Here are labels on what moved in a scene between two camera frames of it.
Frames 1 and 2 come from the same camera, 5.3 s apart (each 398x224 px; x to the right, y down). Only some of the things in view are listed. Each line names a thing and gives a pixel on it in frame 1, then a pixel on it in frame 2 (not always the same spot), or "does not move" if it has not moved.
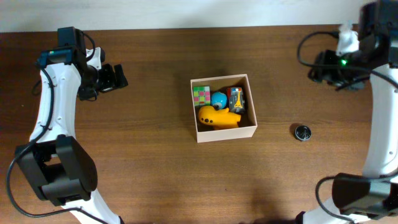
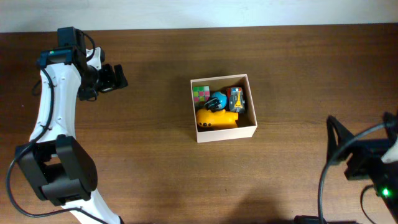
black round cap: (303, 132) to (213, 104)
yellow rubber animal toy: (219, 119) does not move
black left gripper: (111, 82) does not move
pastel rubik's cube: (202, 95) does not move
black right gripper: (323, 74) to (364, 154)
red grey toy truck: (236, 100) does not move
